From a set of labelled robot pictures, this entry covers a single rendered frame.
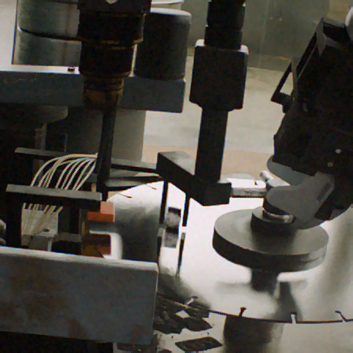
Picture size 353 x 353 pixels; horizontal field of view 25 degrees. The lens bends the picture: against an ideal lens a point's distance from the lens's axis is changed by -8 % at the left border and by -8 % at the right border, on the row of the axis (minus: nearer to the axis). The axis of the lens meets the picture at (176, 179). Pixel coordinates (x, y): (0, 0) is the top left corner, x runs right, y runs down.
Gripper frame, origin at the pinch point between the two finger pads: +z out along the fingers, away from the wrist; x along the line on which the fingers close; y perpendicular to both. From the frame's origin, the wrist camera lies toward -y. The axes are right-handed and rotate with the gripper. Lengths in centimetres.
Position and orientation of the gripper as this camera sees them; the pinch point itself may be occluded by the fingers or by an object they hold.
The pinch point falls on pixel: (306, 217)
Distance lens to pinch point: 72.1
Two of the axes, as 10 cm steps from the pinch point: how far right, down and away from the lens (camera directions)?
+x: -0.8, 7.4, -6.7
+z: -3.1, 6.2, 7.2
